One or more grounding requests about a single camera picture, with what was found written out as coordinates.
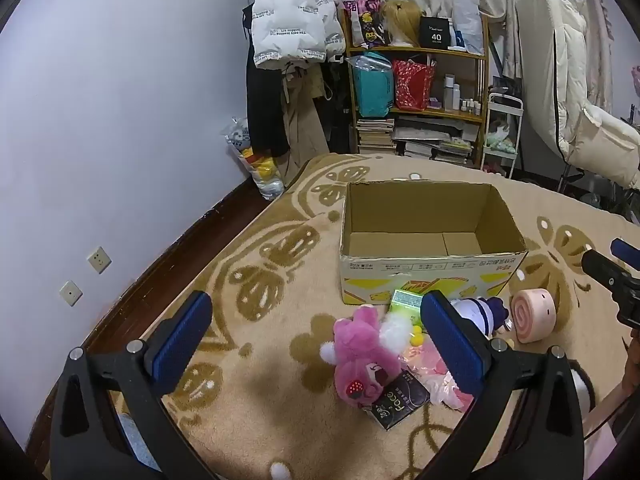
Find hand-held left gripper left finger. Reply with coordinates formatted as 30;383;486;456
47;290;216;480

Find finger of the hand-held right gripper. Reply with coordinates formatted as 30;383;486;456
610;238;640;266
581;248;640;294

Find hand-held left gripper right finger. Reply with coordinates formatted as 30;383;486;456
420;290;586;480

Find pink plastic-wrapped bundle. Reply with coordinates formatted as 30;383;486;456
400;342;475;411

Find white-haired plush doll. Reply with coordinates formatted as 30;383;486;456
448;296;512;335

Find white fluffy pompom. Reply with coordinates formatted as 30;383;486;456
378;311;413;355

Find green tissue pack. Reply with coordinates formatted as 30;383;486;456
388;289;426;321

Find black tissue pack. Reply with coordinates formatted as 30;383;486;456
364;375;432;432

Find pink roll cake plush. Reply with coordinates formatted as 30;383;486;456
510;287;557;344

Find cardboard box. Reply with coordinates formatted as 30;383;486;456
339;180;529;307

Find pink plush bear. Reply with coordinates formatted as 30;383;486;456
320;305;403;407

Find person's right forearm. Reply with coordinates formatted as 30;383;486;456
621;330;640;413

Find grey cloth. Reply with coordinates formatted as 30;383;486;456
116;412;161;473

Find beige patterned blanket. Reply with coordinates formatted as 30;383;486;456
42;152;640;480

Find person's pink clothing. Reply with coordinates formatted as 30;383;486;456
582;390;632;480

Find white metal cart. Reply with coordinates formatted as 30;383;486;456
480;92;525;180

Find cream padded folding chair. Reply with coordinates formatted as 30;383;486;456
515;0;640;193

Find clear bag of toys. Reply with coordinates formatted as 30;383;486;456
221;117;286;201

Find pile of papers and magazines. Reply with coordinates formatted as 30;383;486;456
392;116;481;165

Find wooden shelf rack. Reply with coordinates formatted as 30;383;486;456
340;2;491;168

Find stack of books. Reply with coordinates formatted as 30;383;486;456
356;118;397;155

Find white tall bottles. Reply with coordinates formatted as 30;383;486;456
443;74;462;112

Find black hanging clothes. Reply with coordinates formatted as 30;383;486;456
241;5;291;158

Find beige hanging coat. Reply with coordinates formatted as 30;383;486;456
280;62;333;186

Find red patterned bag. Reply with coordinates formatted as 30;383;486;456
391;58;436;112

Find teal bag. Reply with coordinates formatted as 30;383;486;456
352;52;395;117

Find white paper bag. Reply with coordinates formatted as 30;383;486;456
451;0;486;56

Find black gift box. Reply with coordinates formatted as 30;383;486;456
419;16;452;51

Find blonde wig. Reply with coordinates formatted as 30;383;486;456
381;0;426;47

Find pink and black packages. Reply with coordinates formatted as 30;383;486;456
341;0;386;48

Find white printed puffer jacket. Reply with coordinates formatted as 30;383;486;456
251;0;347;69

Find white wall socket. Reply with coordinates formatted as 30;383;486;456
86;246;113;275

